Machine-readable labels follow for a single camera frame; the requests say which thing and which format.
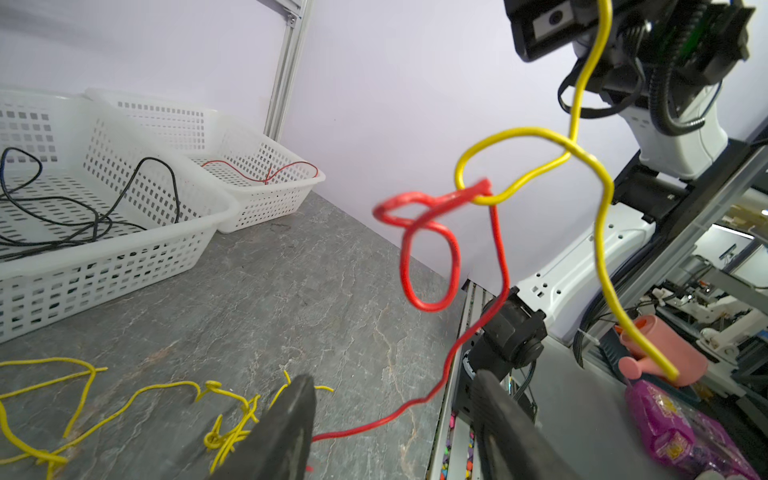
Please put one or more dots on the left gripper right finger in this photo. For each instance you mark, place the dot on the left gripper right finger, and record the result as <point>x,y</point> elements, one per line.
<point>510,446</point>

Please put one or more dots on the purple snack packet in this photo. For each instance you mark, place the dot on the purple snack packet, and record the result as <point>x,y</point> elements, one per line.
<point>680,436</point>

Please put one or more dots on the white plastic basket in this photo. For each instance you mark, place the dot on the white plastic basket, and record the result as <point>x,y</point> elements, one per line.
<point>267,179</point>
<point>92,208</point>

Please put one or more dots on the right white plastic basket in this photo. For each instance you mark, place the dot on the right white plastic basket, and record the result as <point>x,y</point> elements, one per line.
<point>267,179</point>

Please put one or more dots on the middle white plastic basket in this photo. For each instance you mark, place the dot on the middle white plastic basket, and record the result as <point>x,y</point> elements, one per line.
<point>92,208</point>

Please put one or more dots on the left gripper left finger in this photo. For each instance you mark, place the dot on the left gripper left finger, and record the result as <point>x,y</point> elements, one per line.
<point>277,447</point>

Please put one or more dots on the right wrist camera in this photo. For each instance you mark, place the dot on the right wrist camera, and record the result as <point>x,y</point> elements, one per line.
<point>541,26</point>

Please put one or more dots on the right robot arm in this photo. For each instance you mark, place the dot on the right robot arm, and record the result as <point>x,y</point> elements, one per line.
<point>659,66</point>

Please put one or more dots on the front aluminium rail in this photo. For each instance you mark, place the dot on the front aluminium rail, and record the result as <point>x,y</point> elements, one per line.
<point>454,453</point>

